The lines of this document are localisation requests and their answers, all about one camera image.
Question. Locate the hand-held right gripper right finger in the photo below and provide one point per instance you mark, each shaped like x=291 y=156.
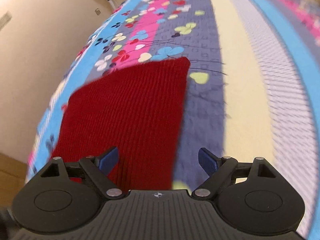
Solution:
x=207 y=160

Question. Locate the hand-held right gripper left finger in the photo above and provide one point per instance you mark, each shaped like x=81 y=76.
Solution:
x=108 y=160

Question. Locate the red knit sweater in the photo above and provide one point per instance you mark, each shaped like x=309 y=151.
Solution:
x=130 y=105

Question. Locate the floral striped blanket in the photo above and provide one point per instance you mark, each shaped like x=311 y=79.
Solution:
x=237 y=67

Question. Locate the cardboard box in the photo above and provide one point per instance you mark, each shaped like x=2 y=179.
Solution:
x=11 y=175

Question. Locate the wall socket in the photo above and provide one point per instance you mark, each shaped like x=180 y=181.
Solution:
x=97 y=11

